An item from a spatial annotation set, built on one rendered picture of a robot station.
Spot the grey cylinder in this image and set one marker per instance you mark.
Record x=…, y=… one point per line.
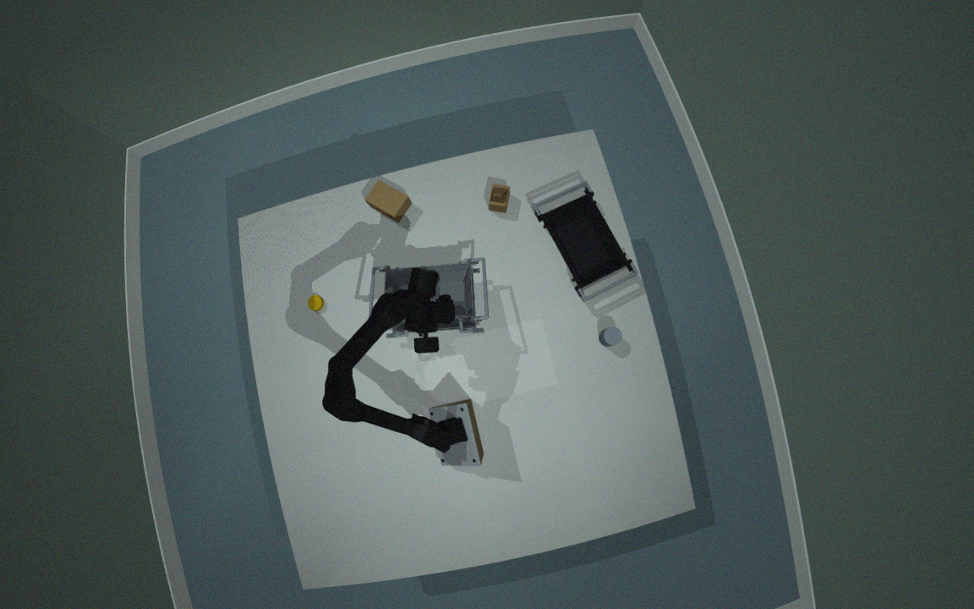
x=610, y=336

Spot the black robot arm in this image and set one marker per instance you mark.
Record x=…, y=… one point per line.
x=390, y=309

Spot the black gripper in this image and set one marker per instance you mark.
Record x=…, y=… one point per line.
x=427, y=344

